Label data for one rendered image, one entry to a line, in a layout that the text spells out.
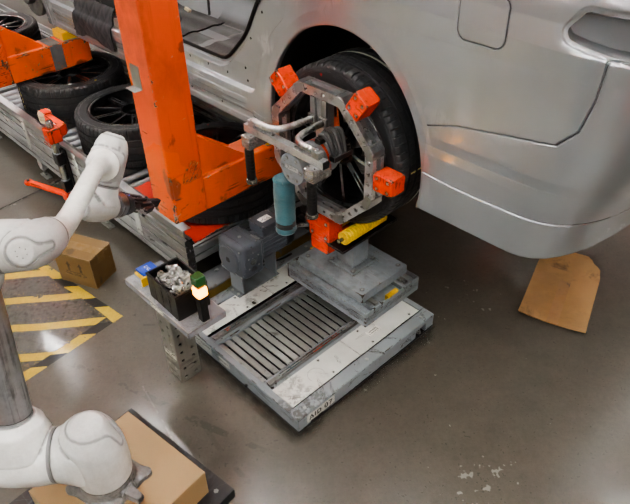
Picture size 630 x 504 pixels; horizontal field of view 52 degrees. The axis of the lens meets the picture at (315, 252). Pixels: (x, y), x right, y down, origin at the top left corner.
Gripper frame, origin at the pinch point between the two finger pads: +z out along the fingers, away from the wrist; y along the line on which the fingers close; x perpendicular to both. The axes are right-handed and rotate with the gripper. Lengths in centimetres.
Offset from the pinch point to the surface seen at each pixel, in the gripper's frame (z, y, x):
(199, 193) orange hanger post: 33.0, -0.3, 3.1
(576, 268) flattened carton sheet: 136, 150, 55
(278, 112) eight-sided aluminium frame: 32, 12, 50
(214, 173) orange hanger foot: 37.6, -0.9, 12.7
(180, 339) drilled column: 13, 32, -44
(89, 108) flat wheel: 103, -115, -17
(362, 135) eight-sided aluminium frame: 13, 51, 62
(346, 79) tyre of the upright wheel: 19, 34, 75
